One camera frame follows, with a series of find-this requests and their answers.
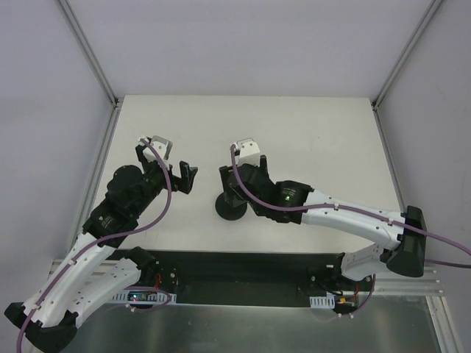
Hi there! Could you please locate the black phone stand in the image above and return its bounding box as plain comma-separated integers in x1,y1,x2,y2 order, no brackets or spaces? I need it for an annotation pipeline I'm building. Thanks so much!
215,193,247,221

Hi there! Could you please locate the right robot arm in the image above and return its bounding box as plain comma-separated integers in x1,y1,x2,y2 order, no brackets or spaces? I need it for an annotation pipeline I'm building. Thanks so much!
215,156,426,290

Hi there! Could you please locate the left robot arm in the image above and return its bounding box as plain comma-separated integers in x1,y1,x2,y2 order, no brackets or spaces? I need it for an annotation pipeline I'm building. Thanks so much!
4,141,198,352

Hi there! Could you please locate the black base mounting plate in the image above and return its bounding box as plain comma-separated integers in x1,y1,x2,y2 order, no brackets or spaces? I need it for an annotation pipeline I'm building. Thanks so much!
151,250,372,307

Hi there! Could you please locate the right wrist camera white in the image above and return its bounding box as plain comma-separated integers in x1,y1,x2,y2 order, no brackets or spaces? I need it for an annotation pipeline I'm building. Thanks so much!
233,138,261,165

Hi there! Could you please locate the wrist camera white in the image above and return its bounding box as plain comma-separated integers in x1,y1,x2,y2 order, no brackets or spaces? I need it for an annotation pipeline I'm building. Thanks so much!
138,135,173,162
233,138,261,165

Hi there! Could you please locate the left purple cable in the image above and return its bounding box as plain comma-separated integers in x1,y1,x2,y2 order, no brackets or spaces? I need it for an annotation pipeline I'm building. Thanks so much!
14,136,174,350

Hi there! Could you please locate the purple cable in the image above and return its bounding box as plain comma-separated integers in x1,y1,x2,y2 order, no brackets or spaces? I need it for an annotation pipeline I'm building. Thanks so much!
228,143,471,268
14,136,174,350

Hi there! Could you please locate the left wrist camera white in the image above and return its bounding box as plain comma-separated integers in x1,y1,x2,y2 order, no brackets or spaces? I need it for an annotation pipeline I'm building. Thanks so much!
138,135,173,162

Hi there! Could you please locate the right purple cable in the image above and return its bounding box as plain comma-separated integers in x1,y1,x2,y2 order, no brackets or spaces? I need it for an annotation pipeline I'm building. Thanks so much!
228,143,471,268

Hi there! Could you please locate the left white cable duct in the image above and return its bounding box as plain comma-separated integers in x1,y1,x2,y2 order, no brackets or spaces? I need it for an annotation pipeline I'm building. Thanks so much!
108,290,177,305

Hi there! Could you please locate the white cable duct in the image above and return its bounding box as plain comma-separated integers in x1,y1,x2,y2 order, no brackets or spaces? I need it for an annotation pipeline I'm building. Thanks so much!
108,290,177,305
309,294,336,310

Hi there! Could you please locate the right white cable duct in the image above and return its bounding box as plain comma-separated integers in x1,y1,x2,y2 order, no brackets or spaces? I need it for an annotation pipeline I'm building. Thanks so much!
309,294,336,310

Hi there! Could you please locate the left aluminium frame post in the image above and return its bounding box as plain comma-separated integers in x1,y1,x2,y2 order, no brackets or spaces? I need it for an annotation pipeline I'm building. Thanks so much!
55,0,119,107

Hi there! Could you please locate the aluminium frame post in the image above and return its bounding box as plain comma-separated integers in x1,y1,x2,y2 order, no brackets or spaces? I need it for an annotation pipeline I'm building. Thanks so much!
372,0,446,111
55,0,119,107

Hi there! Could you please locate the right aluminium frame post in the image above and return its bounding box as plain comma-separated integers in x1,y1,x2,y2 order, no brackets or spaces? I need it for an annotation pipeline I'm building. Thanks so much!
372,0,446,111

